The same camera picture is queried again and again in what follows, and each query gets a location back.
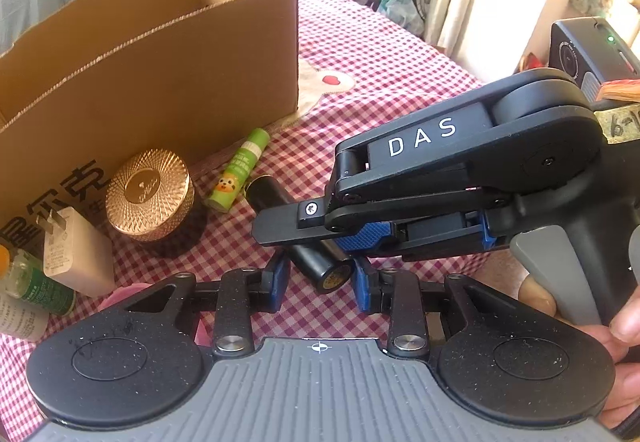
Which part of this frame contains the person's right hand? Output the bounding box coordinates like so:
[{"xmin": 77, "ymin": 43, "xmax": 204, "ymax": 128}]
[{"xmin": 517, "ymin": 279, "xmax": 640, "ymax": 433}]

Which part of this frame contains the gold lid cosmetic jar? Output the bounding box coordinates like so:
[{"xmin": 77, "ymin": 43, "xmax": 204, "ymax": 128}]
[{"xmin": 106, "ymin": 148, "xmax": 196, "ymax": 247}]

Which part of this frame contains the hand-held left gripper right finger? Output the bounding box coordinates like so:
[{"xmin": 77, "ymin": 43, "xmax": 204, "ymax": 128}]
[{"xmin": 352, "ymin": 256, "xmax": 561, "ymax": 357}]

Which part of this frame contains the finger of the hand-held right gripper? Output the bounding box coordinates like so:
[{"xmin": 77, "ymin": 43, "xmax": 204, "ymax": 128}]
[
  {"xmin": 372, "ymin": 212, "xmax": 498, "ymax": 264},
  {"xmin": 250, "ymin": 199, "xmax": 393, "ymax": 254}
]

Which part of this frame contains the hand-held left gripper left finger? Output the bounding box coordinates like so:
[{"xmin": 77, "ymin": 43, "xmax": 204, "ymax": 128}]
[{"xmin": 100, "ymin": 252, "xmax": 292, "ymax": 357}]

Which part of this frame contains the white charger plug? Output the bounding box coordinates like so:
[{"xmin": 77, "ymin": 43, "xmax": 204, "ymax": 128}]
[{"xmin": 42, "ymin": 207, "xmax": 117, "ymax": 298}]

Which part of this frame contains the green label bottle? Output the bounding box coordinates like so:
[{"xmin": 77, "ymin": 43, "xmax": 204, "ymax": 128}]
[{"xmin": 0, "ymin": 249, "xmax": 77, "ymax": 342}]

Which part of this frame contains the pale plastic bag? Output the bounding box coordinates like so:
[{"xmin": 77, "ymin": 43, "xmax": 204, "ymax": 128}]
[{"xmin": 377, "ymin": 0, "xmax": 426, "ymax": 37}]

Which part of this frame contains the green lip balm tube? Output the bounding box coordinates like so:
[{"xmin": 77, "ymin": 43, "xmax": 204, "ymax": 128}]
[{"xmin": 209, "ymin": 127, "xmax": 271, "ymax": 211}]

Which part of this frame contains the pink round lid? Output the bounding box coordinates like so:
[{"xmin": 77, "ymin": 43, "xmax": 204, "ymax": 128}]
[{"xmin": 97, "ymin": 283, "xmax": 213, "ymax": 348}]

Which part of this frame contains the black cylinder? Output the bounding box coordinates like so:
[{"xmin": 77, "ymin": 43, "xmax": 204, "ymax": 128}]
[{"xmin": 244, "ymin": 175, "xmax": 357, "ymax": 295}]

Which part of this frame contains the brown cardboard box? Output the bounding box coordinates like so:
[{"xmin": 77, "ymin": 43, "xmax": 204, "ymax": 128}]
[{"xmin": 0, "ymin": 0, "xmax": 300, "ymax": 244}]

